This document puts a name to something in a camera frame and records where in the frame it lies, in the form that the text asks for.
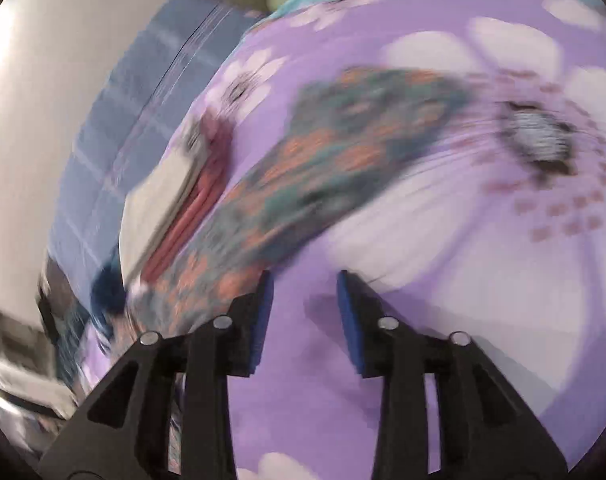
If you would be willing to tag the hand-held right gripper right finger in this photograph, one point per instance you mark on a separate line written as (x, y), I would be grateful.
(347, 320)

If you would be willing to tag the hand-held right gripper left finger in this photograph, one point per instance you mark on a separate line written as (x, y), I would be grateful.
(264, 310)

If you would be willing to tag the teal orange floral garment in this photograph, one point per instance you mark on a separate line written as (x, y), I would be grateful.
(333, 150)

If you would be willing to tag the purple floral blanket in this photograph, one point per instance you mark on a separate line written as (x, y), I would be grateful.
(308, 410)

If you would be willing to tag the red cloth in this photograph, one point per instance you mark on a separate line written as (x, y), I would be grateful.
(193, 210)

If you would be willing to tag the dark blue star garment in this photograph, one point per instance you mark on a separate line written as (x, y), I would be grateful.
(108, 285)

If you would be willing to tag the dark blue knit cloth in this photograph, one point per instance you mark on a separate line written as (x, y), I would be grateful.
(68, 320)

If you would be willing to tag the blue checked sheet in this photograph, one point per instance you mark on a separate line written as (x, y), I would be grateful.
(133, 85)

